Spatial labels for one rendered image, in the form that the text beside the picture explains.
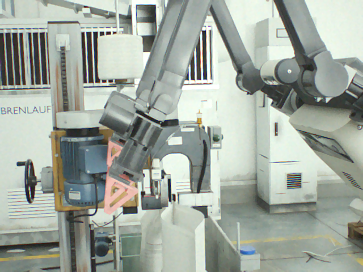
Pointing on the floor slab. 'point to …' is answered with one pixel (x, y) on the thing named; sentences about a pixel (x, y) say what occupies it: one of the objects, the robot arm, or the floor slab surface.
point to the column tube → (55, 81)
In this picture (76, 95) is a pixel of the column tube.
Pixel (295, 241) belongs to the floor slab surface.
